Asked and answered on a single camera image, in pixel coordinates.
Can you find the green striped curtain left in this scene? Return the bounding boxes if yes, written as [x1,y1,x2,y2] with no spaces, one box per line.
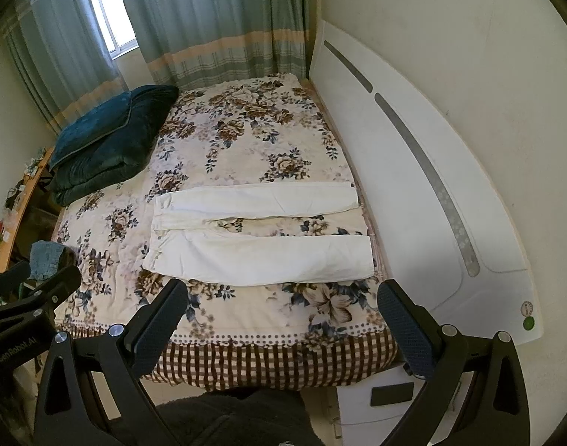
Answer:
[1,0,127,135]

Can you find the green striped curtain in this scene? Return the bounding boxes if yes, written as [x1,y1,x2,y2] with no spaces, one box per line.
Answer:
[1,0,127,135]
[123,0,310,90]

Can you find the dark teal folded quilt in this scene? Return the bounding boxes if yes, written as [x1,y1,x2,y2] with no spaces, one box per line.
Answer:
[49,85,180,207]

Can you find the white pants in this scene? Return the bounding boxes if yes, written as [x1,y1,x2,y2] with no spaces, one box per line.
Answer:
[142,181,374,287]

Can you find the window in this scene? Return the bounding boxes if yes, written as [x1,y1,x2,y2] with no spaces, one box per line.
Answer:
[92,0,138,59]

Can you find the wooden side desk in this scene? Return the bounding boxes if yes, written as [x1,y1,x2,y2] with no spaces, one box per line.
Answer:
[0,147,54,273]

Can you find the white bedside drawer cabinet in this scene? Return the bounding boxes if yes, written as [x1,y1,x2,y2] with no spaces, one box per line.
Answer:
[336,363,425,446]

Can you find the white bed headboard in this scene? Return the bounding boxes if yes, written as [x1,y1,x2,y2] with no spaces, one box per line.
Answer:
[310,22,544,344]

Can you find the green striped curtain right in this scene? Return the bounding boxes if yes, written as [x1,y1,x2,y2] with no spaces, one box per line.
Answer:
[123,0,310,90]

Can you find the blue denim cloth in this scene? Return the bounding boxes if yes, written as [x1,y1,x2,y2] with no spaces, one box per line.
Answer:
[29,240,65,282]

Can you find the floral bed blanket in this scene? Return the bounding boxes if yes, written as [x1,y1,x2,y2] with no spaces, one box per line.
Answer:
[51,72,400,392]

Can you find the dark fuzzy garment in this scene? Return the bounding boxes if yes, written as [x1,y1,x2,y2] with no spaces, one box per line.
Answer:
[157,387,323,446]

